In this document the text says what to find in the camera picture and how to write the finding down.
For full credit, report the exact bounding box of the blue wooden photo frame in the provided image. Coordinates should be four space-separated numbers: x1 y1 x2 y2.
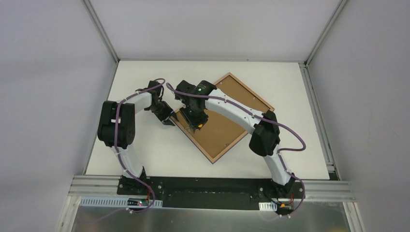
175 72 274 164

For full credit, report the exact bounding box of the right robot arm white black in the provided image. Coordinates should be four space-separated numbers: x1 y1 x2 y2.
174 80 295 198

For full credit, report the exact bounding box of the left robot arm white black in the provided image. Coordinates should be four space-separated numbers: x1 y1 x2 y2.
97 78 176 196

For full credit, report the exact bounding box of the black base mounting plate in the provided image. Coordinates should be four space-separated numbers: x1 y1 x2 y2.
117 176 304 211

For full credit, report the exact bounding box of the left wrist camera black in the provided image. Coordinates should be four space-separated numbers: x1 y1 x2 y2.
147 81 163 96

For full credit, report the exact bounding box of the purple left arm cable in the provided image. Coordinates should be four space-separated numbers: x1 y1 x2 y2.
114 78 166 215

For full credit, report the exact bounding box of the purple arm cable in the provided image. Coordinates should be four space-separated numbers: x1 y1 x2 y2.
166 82 307 218
114 78 166 215

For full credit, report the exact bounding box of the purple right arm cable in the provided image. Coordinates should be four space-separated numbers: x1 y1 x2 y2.
166 82 307 218

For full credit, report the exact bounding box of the aluminium front rail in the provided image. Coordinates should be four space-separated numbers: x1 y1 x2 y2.
68 175 356 203

